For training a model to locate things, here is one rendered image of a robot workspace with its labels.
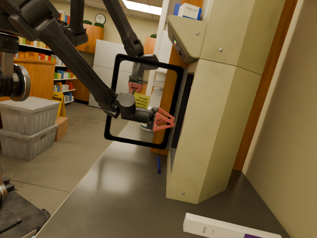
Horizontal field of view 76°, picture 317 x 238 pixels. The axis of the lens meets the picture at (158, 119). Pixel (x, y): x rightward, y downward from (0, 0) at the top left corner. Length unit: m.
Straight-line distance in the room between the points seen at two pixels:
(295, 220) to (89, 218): 0.65
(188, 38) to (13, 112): 2.42
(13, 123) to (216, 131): 2.50
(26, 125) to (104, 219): 2.25
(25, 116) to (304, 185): 2.58
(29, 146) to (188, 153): 2.37
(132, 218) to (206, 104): 0.40
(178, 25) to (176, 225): 0.57
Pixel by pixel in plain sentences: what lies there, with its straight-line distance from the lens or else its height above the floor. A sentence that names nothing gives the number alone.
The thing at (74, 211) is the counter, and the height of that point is 0.94.
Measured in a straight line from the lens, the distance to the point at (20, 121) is 2.80.
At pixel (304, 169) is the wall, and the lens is 0.85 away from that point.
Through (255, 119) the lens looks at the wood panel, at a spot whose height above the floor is 1.22.
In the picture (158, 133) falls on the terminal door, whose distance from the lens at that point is 0.97.
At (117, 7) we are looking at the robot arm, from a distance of 1.02.
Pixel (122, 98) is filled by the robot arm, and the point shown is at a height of 1.24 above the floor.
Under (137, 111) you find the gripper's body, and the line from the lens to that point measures 0.77.
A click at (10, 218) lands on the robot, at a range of 1.73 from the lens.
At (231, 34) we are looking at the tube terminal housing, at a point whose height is 1.49.
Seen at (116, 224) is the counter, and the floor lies 0.94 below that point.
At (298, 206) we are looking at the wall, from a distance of 0.86.
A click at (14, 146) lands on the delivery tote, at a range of 2.94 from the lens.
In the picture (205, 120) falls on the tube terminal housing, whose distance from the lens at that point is 0.65.
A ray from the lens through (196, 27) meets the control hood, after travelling 0.64.
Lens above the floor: 1.35
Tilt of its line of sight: 13 degrees down
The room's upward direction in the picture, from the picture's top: 12 degrees clockwise
